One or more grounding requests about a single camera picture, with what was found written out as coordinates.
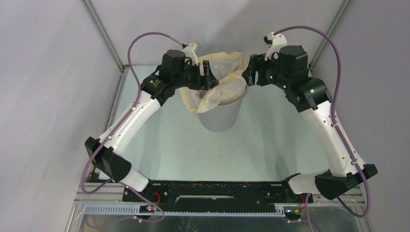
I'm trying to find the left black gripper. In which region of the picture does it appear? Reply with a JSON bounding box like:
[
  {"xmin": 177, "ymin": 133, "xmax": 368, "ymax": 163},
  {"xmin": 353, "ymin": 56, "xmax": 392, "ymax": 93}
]
[{"xmin": 173, "ymin": 60, "xmax": 219, "ymax": 91}]

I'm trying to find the translucent cream trash bag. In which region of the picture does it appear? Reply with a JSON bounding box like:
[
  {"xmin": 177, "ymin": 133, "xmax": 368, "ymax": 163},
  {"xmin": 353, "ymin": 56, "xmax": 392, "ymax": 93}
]
[{"xmin": 179, "ymin": 52, "xmax": 248, "ymax": 113}]

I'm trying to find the grey plastic trash bin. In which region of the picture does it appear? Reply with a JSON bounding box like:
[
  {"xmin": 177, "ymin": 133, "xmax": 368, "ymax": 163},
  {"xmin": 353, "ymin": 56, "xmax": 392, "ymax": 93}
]
[{"xmin": 198, "ymin": 87, "xmax": 249, "ymax": 132}]

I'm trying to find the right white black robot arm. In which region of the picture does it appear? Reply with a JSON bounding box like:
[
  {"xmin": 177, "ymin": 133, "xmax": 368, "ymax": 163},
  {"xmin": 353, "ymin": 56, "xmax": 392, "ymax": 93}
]
[{"xmin": 242, "ymin": 45, "xmax": 378, "ymax": 202}]

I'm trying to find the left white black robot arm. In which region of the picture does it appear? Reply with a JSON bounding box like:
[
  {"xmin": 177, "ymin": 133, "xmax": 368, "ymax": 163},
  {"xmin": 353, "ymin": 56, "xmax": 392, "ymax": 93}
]
[{"xmin": 85, "ymin": 50, "xmax": 219, "ymax": 201}]

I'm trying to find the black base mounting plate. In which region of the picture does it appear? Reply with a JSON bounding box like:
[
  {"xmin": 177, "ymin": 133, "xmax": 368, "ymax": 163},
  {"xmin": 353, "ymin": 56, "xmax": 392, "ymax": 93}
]
[{"xmin": 141, "ymin": 180, "xmax": 306, "ymax": 213}]

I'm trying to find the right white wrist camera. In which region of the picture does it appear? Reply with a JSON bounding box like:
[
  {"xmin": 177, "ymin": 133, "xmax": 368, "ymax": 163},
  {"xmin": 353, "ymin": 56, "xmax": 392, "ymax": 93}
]
[{"xmin": 264, "ymin": 32, "xmax": 287, "ymax": 61}]

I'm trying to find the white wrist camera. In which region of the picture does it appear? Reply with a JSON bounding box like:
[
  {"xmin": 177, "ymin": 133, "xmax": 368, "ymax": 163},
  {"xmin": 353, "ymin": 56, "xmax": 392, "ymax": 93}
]
[
  {"xmin": 264, "ymin": 32, "xmax": 287, "ymax": 61},
  {"xmin": 182, "ymin": 43, "xmax": 200, "ymax": 66}
]

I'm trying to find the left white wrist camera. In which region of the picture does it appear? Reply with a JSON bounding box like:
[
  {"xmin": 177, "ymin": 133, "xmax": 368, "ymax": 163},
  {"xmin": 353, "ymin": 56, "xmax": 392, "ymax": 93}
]
[{"xmin": 182, "ymin": 43, "xmax": 200, "ymax": 66}]

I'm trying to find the right aluminium frame post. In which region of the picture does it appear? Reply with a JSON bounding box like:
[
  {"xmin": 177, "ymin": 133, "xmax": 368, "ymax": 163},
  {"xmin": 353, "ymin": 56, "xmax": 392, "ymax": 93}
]
[{"xmin": 309, "ymin": 0, "xmax": 353, "ymax": 70}]

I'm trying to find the aluminium frame post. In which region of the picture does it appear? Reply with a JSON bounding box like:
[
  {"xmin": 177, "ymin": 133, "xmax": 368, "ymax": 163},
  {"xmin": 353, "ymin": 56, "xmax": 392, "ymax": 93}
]
[
  {"xmin": 80, "ymin": 0, "xmax": 125, "ymax": 71},
  {"xmin": 309, "ymin": 0, "xmax": 353, "ymax": 70}
]

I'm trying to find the left aluminium floor rail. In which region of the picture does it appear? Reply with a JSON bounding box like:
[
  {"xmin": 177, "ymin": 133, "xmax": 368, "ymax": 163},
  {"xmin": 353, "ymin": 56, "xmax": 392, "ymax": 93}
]
[{"xmin": 102, "ymin": 66, "xmax": 129, "ymax": 132}]

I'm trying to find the left aluminium frame post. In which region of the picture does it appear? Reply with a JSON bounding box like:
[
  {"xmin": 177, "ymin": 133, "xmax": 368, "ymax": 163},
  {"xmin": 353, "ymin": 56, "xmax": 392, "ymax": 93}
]
[{"xmin": 80, "ymin": 0, "xmax": 125, "ymax": 71}]

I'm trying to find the grey slotted cable duct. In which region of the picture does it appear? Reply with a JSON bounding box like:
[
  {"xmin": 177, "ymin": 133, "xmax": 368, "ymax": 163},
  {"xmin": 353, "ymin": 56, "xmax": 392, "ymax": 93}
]
[{"xmin": 83, "ymin": 204, "xmax": 285, "ymax": 217}]

